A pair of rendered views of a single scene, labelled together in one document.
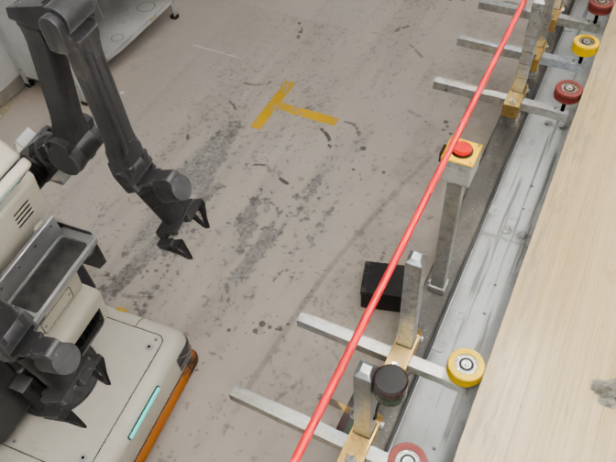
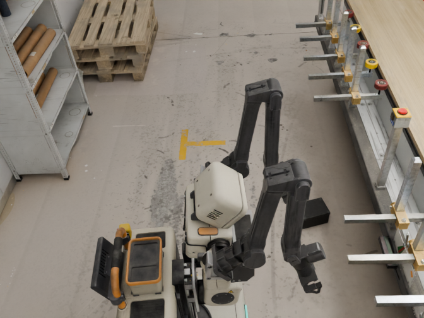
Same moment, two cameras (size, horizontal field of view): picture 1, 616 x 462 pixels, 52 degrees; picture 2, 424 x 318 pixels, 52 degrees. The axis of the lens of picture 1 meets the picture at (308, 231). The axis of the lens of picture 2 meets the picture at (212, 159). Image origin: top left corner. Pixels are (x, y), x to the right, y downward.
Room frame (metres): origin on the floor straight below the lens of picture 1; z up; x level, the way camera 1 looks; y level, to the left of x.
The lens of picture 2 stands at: (-0.06, 1.15, 2.51)
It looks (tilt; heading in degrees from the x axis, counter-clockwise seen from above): 44 degrees down; 334
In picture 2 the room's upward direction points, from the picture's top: 5 degrees counter-clockwise
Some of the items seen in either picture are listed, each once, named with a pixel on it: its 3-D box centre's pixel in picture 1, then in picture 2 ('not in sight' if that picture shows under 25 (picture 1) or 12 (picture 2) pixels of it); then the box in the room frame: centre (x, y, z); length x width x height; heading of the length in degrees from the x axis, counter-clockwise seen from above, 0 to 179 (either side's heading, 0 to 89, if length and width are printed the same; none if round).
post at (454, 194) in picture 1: (446, 236); (388, 157); (0.94, -0.34, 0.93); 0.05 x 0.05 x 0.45; 59
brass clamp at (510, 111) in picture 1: (515, 98); (354, 95); (1.55, -0.71, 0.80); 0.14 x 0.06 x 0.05; 149
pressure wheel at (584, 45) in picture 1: (582, 54); (370, 68); (1.67, -0.96, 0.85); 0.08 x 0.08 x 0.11
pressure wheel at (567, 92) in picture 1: (565, 101); (380, 89); (1.46, -0.83, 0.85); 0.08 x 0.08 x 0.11
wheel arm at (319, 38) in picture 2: not in sight; (327, 38); (2.20, -1.04, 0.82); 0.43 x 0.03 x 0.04; 59
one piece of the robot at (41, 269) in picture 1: (45, 280); (236, 241); (0.88, 0.62, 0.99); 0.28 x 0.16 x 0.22; 154
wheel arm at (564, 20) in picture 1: (537, 16); (333, 57); (1.99, -0.92, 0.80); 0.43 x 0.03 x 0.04; 59
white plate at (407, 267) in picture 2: not in sight; (403, 257); (0.54, -0.07, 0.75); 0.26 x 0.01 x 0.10; 149
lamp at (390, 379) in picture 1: (388, 403); not in sight; (0.47, -0.12, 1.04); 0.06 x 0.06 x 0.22; 59
